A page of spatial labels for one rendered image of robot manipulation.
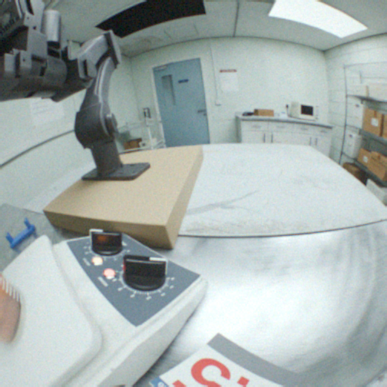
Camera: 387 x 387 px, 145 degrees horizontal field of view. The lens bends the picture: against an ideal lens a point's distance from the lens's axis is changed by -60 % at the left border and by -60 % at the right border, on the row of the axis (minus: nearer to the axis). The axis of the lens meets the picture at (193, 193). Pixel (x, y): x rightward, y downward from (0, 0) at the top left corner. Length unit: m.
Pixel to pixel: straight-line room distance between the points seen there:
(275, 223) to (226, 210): 0.08
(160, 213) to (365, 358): 0.29
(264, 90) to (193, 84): 1.27
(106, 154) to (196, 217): 0.23
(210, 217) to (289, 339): 0.19
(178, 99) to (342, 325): 3.01
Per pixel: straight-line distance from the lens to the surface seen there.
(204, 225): 0.22
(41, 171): 1.73
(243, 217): 0.23
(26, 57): 0.15
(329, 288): 0.20
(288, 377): 0.16
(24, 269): 0.15
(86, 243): 0.17
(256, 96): 2.94
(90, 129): 0.32
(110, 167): 0.35
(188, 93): 2.92
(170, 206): 0.19
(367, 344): 0.22
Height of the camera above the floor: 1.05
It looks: 31 degrees down
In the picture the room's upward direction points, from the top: 8 degrees counter-clockwise
